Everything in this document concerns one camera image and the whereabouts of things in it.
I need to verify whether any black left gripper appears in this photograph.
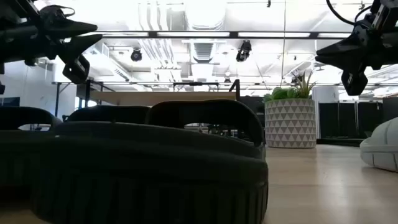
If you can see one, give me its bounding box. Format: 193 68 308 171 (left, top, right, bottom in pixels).
0 4 103 74

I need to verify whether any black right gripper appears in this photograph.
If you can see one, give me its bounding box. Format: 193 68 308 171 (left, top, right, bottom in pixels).
315 18 398 72

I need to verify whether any light grey slide sandal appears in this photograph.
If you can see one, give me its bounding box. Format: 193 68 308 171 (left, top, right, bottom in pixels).
359 116 398 173

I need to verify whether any white column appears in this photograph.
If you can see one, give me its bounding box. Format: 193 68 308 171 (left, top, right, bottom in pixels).
312 85 340 139

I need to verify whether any spiky green plant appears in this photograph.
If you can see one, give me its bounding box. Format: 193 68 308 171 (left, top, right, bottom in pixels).
292 68 318 100

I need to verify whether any black ceiling spot lamp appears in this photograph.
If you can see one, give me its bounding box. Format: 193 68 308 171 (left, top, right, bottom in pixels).
130 48 143 62
235 40 252 62

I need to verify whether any black partition cabinet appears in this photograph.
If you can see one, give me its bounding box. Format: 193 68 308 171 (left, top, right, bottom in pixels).
318 101 385 139

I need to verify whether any dark background box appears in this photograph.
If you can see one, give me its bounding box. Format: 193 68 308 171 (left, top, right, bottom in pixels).
382 96 398 122

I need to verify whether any leafy green plant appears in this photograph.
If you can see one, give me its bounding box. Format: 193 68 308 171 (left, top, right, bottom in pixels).
263 86 300 103

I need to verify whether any triangle patterned planter pot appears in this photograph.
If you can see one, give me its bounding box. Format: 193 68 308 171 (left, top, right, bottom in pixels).
264 98 317 149

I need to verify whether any ceiling air vent grille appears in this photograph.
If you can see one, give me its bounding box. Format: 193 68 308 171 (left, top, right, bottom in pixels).
190 42 215 63

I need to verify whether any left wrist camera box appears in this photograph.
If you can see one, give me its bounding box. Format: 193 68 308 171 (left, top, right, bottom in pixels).
62 54 91 85

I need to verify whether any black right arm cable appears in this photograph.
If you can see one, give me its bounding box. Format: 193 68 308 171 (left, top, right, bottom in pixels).
325 0 373 27

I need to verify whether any black background table frame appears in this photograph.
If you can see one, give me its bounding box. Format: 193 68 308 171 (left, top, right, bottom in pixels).
51 80 78 118

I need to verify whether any thin hanging ceiling cable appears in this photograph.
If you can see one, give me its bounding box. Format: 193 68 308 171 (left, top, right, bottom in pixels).
280 0 287 85

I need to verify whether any dark wall monitor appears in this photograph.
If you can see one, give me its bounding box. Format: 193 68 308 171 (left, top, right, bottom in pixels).
0 96 21 108

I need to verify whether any wooden shelf black metal frame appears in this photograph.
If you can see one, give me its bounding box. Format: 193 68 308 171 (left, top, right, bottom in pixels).
83 79 242 108

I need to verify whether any overhead light bar rail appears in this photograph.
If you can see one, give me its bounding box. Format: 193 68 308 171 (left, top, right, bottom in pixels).
74 30 354 40

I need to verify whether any round ceiling air duct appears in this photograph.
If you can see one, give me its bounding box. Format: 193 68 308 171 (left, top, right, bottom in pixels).
185 0 226 30

